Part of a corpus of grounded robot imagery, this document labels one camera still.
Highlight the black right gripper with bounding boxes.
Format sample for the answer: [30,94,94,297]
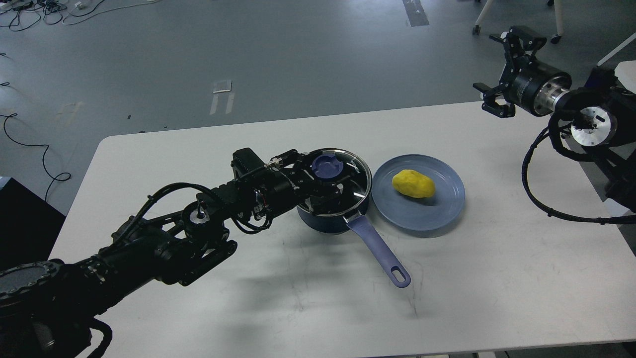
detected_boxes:
[473,26,572,118]

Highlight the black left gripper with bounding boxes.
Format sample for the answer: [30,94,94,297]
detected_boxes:
[258,149,359,213]

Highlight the glass lid purple knob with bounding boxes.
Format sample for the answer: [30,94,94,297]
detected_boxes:
[293,148,372,217]

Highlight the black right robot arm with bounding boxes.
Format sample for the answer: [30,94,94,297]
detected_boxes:
[473,26,636,226]

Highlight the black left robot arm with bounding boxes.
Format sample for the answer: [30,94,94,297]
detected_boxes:
[1,148,359,358]

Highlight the yellow potato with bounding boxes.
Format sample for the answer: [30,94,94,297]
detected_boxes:
[391,169,436,199]

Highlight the white chair legs with casters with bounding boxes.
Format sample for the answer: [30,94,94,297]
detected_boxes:
[471,0,563,44]

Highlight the blue plate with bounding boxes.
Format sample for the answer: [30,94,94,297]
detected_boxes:
[372,154,466,233]

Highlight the white table leg with caster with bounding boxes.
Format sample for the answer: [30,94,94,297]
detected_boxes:
[596,32,636,93]

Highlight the black box at left edge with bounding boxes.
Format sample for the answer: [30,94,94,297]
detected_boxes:
[0,177,66,270]

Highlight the dark blue saucepan purple handle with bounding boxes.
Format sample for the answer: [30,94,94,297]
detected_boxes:
[299,211,411,288]

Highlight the black cable on floor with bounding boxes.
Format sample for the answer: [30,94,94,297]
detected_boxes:
[0,113,72,199]

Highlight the cable bundle on floor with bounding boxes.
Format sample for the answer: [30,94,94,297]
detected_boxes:
[0,0,159,31]

